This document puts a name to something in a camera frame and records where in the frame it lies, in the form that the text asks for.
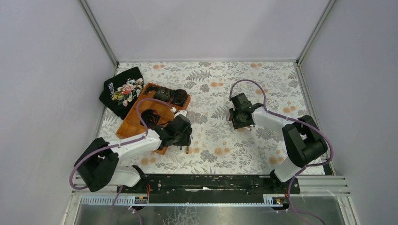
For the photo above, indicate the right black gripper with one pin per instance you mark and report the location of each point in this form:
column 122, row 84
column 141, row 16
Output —
column 236, row 123

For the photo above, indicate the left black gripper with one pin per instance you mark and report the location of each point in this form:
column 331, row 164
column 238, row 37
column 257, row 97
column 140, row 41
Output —
column 184, row 139

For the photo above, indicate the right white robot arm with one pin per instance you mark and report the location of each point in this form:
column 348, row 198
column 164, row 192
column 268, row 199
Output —
column 301, row 136

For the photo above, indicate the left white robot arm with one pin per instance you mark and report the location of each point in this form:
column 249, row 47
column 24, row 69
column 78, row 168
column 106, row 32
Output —
column 100, row 164

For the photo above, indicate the rolled tie black orange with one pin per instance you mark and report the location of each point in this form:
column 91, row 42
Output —
column 150, row 117

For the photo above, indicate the orange wooden divided tray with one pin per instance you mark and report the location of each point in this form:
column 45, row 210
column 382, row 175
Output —
column 133, row 124

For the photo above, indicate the rolled dark tie back right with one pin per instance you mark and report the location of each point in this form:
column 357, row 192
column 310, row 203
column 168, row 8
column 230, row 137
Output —
column 179, row 97

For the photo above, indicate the rolled dark tie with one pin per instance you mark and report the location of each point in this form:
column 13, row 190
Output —
column 179, row 97
column 161, row 93

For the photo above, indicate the rolled dark tie back left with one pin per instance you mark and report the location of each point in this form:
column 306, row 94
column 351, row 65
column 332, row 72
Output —
column 161, row 93

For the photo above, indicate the floral table mat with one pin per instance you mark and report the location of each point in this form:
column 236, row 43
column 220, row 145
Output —
column 217, row 148

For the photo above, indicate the black floral embroidered cloth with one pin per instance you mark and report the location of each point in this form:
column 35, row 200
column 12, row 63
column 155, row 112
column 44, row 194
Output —
column 122, row 91

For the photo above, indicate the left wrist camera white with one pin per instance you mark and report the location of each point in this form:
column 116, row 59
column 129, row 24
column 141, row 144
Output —
column 177, row 112

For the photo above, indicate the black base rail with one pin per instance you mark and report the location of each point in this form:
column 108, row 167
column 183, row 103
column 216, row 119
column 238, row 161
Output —
column 199, row 188

